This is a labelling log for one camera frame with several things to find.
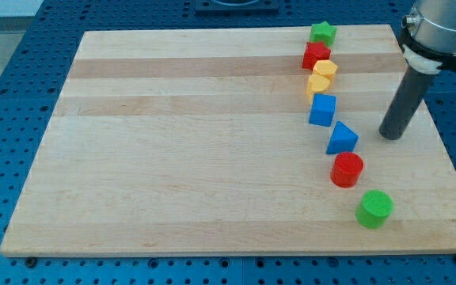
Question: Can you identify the blue cube block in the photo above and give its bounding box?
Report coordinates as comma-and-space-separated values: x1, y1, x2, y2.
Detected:
309, 93, 336, 127

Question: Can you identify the yellow hexagon block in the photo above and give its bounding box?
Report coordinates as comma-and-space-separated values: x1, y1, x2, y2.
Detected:
313, 59, 338, 82

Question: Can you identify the blue triangle block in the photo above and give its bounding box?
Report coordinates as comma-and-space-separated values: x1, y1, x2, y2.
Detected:
326, 121, 359, 154

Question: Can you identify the light wooden board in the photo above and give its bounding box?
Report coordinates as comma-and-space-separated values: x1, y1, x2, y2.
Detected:
0, 25, 456, 257

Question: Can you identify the green cylinder block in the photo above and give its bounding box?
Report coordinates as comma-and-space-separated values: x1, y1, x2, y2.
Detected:
355, 189, 393, 229

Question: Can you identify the yellow semicircle block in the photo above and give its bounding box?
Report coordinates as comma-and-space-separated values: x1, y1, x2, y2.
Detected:
306, 74, 331, 105

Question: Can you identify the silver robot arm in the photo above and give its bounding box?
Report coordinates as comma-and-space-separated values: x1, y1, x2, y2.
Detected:
398, 0, 456, 75

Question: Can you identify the red cylinder block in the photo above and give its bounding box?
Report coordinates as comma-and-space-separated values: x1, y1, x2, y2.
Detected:
330, 152, 364, 188

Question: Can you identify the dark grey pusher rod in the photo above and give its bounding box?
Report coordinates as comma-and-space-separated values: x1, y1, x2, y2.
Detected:
378, 66, 435, 140

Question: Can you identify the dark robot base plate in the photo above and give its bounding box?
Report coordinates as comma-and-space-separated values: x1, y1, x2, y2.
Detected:
192, 0, 279, 14

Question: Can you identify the green star block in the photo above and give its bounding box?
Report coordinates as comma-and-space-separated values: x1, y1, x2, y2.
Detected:
310, 21, 337, 47

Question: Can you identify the red star block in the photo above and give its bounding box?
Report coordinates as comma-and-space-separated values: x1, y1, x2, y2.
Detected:
302, 41, 331, 70

